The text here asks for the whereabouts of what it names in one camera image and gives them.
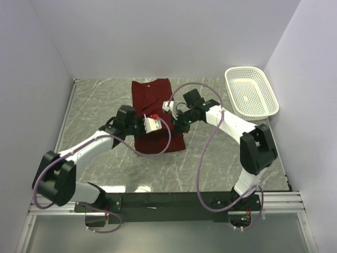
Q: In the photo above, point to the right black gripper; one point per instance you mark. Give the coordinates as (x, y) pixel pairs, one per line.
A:
(178, 126)

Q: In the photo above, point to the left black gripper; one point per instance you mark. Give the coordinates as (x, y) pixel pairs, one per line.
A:
(143, 132)

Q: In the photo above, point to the dark red polo shirt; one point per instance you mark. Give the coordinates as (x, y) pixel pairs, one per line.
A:
(148, 99)

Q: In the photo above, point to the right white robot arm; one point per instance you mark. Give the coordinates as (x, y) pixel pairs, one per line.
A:
(257, 146)

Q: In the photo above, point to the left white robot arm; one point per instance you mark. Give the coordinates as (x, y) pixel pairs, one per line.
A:
(56, 177)

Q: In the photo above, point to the white perforated plastic basket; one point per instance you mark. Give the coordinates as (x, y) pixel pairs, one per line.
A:
(250, 93)

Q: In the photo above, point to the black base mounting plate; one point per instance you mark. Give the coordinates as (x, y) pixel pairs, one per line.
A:
(164, 206)

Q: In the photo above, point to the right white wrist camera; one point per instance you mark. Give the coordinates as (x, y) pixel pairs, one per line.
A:
(170, 107)

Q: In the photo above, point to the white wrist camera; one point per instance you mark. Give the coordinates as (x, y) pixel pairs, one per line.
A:
(170, 107)
(152, 123)

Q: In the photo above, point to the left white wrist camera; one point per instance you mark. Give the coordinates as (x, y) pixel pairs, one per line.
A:
(152, 123)

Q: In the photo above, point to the aluminium frame rail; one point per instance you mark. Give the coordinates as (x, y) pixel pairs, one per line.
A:
(274, 202)

